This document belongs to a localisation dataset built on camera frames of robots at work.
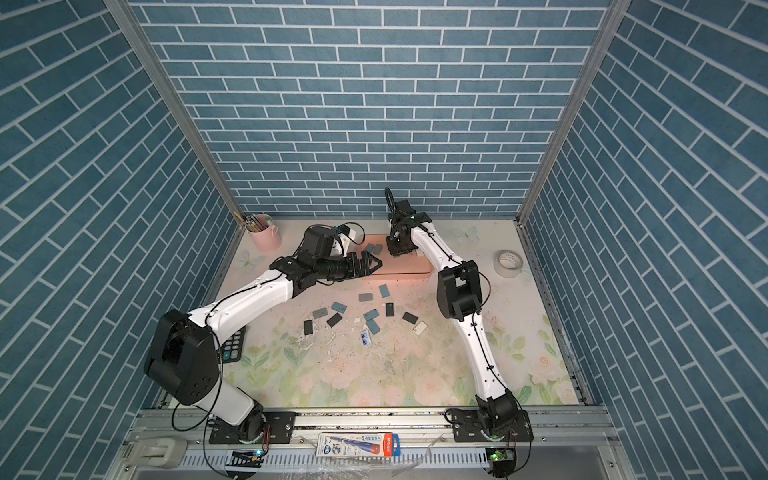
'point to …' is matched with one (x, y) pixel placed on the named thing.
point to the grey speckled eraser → (320, 312)
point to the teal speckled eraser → (338, 307)
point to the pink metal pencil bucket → (264, 234)
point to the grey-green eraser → (377, 249)
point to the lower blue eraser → (373, 327)
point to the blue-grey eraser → (369, 247)
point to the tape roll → (507, 263)
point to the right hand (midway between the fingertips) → (398, 250)
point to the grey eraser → (365, 297)
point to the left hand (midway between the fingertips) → (379, 268)
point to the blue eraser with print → (372, 314)
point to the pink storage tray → (410, 263)
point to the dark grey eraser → (334, 320)
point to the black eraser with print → (389, 309)
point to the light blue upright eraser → (384, 290)
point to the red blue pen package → (358, 444)
